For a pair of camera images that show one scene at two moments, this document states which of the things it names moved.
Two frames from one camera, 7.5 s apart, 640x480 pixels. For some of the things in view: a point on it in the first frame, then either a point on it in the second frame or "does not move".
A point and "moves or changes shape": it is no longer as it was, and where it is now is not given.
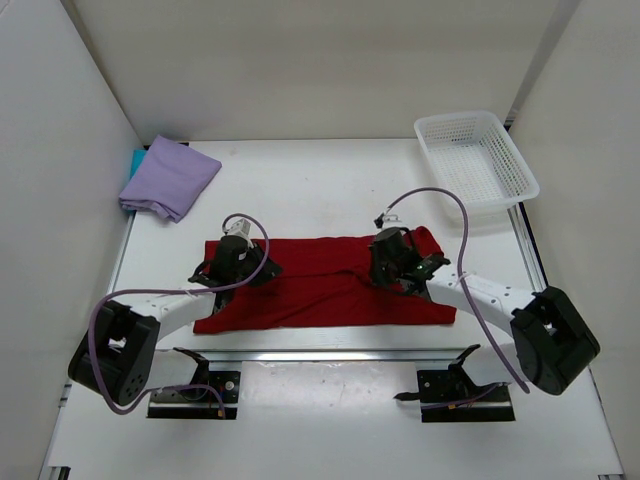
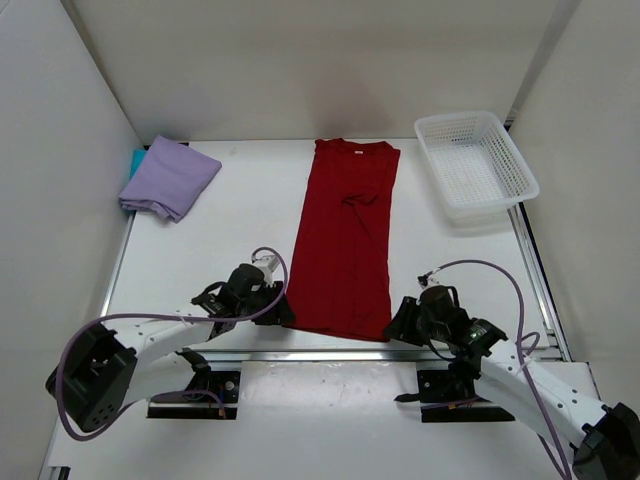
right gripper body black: [383, 273] → [436, 331]
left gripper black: [269, 271] → [281, 315]
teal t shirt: [137, 158] does not move
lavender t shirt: [170, 181] does not move
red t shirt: [327, 281] moves or changes shape
